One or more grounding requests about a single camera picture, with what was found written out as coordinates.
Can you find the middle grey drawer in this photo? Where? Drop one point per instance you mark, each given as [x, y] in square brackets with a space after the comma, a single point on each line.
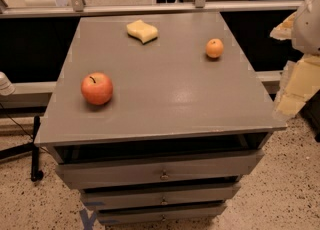
[160, 197]

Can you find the orange fruit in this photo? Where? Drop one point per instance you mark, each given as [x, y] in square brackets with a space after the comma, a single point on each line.
[214, 48]

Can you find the grey drawer cabinet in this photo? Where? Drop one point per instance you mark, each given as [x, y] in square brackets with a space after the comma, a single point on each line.
[169, 98]

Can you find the top grey drawer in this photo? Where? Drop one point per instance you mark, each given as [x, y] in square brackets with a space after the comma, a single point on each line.
[158, 169]

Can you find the black stand leg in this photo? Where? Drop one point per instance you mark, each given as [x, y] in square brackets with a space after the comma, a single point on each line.
[36, 174]

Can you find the white cylindrical object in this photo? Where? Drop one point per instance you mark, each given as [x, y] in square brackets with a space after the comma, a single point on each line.
[6, 87]

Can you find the red apple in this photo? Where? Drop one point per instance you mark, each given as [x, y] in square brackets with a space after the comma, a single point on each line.
[97, 88]

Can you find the yellow sponge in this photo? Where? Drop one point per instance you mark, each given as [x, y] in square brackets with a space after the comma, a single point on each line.
[142, 31]

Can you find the bottom grey drawer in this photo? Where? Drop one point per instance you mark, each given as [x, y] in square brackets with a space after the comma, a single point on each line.
[160, 213]

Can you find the blue floor tape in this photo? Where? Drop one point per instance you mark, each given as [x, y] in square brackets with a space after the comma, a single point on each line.
[89, 220]

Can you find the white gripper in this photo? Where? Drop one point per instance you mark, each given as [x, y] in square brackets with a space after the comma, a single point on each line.
[308, 29]

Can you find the grey drawer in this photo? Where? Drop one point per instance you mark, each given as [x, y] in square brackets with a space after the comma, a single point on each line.
[160, 213]
[158, 169]
[160, 197]

